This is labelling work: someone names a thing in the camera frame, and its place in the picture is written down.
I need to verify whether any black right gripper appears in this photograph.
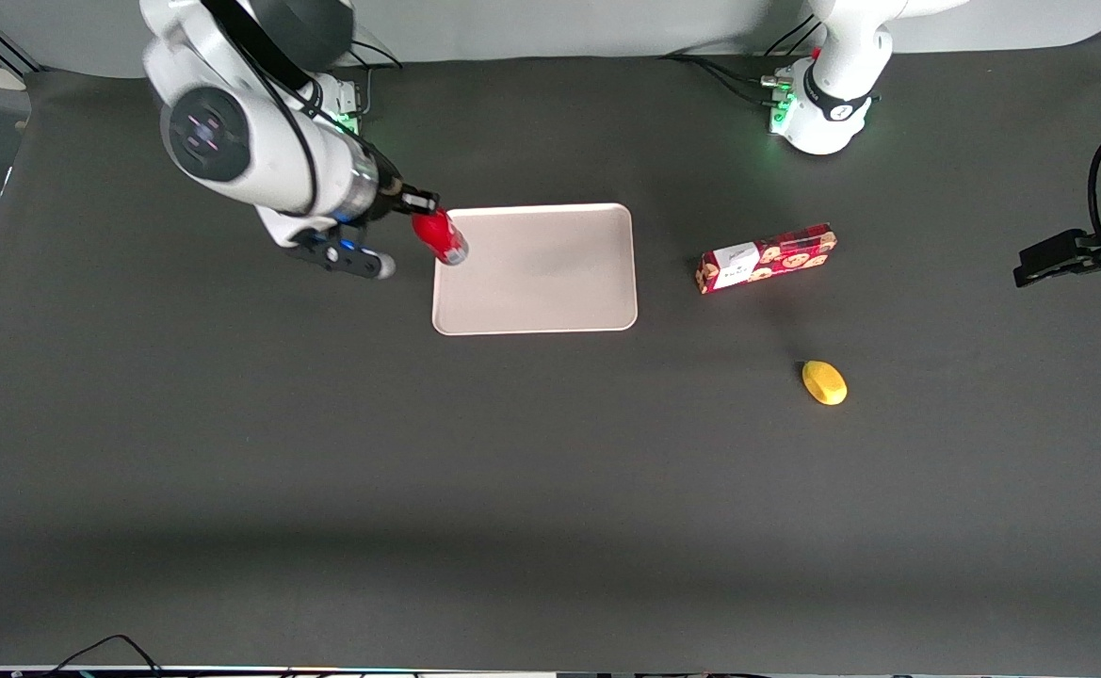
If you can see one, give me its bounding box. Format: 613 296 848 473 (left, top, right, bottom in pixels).
369 172 441 225

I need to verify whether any red coke bottle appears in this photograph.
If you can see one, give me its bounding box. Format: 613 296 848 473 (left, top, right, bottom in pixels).
412 209 470 267

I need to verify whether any beige plastic tray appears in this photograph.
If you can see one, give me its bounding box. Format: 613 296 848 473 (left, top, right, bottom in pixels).
431 202 639 336

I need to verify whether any yellow lemon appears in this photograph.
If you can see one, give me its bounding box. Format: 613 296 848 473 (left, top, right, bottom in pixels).
801 359 849 407

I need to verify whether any red cookie box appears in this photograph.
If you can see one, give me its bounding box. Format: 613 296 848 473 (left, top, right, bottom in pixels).
696 222 838 296

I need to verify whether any dark grey table mat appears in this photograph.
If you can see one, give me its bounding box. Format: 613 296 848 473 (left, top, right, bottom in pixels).
0 33 1101 674

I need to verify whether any black right base cable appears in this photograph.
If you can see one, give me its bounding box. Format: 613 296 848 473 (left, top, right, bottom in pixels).
348 38 404 116

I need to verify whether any black base cable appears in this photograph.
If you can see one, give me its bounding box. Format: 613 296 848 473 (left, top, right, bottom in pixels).
658 54 791 106
348 38 404 116

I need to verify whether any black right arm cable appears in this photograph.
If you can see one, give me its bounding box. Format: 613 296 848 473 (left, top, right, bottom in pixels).
200 0 320 213

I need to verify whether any black left base cable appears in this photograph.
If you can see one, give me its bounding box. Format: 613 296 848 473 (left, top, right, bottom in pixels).
658 54 791 106

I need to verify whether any black thin floor cable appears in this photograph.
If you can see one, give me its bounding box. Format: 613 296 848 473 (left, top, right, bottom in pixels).
46 635 165 678

